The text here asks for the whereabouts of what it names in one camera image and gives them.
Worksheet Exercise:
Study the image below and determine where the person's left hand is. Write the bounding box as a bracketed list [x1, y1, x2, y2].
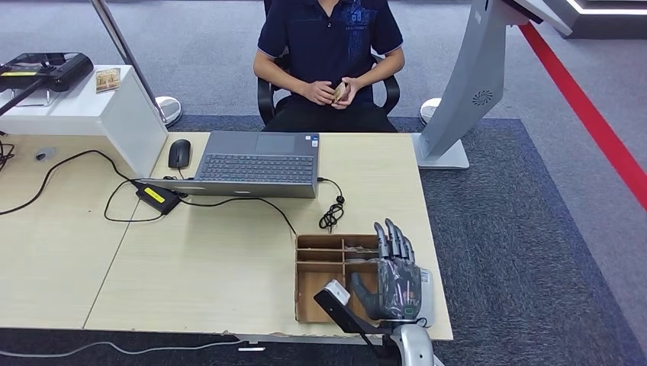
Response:
[330, 76, 365, 111]

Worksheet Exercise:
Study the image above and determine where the person's right hand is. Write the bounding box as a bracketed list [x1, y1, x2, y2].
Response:
[303, 79, 337, 107]

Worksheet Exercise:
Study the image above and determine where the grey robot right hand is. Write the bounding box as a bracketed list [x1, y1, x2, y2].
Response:
[349, 218, 423, 323]

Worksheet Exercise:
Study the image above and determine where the black computer mouse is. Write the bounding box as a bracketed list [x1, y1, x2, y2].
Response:
[167, 139, 192, 170]

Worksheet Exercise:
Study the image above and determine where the white card reader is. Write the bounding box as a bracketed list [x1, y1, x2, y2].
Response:
[419, 268, 436, 329]

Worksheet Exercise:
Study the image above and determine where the person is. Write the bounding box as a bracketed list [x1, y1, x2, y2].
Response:
[253, 0, 407, 133]

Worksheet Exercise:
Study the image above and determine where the small picture card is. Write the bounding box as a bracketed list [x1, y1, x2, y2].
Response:
[95, 67, 122, 95]

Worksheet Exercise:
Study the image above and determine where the black office chair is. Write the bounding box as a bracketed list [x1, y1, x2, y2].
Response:
[256, 0, 401, 127]

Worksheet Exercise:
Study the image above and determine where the chrome stanchion base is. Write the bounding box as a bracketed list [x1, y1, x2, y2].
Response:
[419, 98, 443, 127]

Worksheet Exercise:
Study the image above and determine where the brown wooden organizer box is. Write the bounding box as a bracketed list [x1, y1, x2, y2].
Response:
[295, 233, 385, 326]

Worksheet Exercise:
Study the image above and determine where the grey laptop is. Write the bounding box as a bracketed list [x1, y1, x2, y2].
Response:
[141, 131, 321, 200]

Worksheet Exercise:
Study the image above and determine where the grey kiosk stand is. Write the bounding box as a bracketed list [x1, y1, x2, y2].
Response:
[410, 0, 573, 172]

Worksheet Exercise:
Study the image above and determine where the chrome stanchion pole with base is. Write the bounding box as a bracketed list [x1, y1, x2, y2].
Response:
[91, 0, 184, 127]

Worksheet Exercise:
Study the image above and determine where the black power adapter yellow label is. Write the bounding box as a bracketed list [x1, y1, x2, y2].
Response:
[134, 182, 182, 216]

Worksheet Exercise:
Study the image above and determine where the white cabinet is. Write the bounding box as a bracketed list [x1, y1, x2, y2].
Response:
[0, 66, 169, 178]

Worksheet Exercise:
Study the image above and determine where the black terminal device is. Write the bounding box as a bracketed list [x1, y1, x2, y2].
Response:
[0, 52, 95, 118]

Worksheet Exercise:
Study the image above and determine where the dark display platform light strip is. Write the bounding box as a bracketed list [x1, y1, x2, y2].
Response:
[540, 0, 647, 41]

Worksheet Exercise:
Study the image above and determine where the wrist camera with black bracket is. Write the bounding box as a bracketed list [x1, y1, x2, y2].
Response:
[313, 279, 398, 355]

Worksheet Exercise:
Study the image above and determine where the black cable with bundled coil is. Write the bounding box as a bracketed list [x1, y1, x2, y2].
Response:
[317, 177, 346, 234]

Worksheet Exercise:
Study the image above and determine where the black cable across desk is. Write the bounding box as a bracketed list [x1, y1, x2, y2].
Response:
[179, 196, 298, 237]

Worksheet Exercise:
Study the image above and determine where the long black power cable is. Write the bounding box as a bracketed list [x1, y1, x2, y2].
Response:
[0, 149, 140, 217]

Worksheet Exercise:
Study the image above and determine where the looped black cable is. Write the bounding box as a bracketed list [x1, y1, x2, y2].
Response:
[103, 179, 166, 223]

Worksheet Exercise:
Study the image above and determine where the white cable under desk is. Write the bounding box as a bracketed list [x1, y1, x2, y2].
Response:
[0, 340, 246, 358]

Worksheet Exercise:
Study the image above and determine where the black cable bundle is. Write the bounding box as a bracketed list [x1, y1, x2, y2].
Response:
[0, 132, 17, 175]

